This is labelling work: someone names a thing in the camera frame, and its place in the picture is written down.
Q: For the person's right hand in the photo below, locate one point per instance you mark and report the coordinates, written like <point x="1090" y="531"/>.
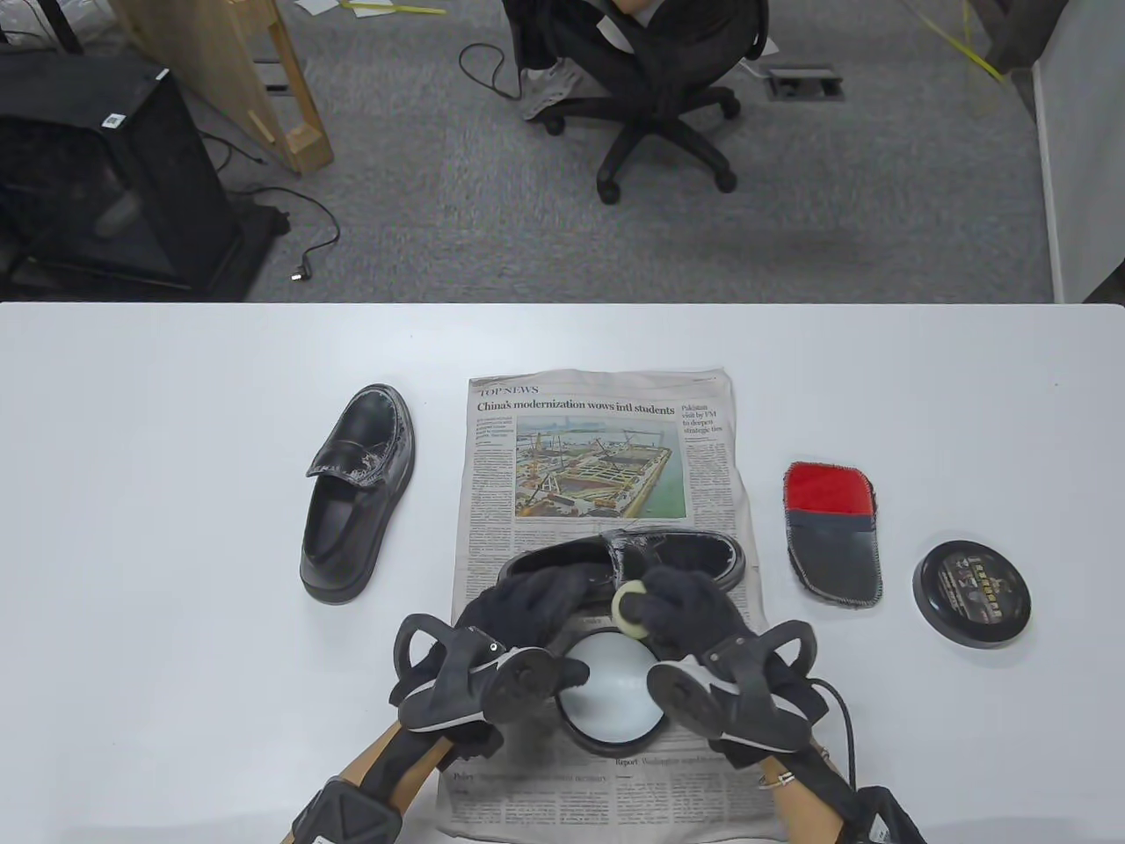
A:
<point x="694" y="607"/>

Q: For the person's left hand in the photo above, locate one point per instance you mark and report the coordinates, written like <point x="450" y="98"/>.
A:
<point x="536" y="598"/>

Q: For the black leather loafer shoe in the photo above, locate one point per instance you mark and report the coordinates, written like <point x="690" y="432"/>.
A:
<point x="352" y="519"/>
<point x="685" y="554"/>

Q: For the round yellow polishing sponge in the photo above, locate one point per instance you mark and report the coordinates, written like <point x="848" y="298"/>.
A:
<point x="624" y="605"/>

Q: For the round leather care cream jar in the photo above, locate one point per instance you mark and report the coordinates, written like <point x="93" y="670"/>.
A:
<point x="615" y="694"/>

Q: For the red and grey polishing mitt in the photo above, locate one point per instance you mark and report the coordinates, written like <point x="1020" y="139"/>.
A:
<point x="835" y="545"/>

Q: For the printed newspaper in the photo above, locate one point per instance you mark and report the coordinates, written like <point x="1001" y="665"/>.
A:
<point x="571" y="440"/>

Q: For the black cream jar lid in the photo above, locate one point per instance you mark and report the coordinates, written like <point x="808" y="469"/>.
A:
<point x="971" y="593"/>

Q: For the black white right hand controller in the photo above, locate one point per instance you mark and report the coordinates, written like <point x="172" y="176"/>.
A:
<point x="694" y="694"/>

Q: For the black white hand controller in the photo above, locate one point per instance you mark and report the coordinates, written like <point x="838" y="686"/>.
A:
<point x="518" y="686"/>
<point x="694" y="694"/>

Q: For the black white left hand controller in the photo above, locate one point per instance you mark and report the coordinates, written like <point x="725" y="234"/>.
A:
<point x="518" y="686"/>

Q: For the black swivel office chair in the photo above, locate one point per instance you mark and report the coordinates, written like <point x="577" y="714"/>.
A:
<point x="659" y="97"/>

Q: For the grey floor outlet box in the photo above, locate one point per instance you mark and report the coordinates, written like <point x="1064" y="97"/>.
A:
<point x="804" y="81"/>

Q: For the black mesh cabinet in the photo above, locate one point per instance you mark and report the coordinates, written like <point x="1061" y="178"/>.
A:
<point x="105" y="176"/>

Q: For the white partition panel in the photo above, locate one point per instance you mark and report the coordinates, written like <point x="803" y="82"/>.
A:
<point x="1081" y="132"/>

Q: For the yellow floor tape strip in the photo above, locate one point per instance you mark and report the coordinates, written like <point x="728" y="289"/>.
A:
<point x="962" y="44"/>

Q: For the black right wrist camera module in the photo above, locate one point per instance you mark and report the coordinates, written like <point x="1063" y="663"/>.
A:
<point x="888" y="818"/>

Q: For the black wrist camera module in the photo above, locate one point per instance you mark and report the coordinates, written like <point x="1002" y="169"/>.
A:
<point x="888" y="818"/>
<point x="347" y="813"/>

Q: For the black left wrist camera module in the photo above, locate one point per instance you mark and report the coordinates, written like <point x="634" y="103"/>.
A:
<point x="347" y="813"/>

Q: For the light wooden frame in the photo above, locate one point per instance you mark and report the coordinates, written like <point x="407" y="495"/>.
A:
<point x="220" y="53"/>

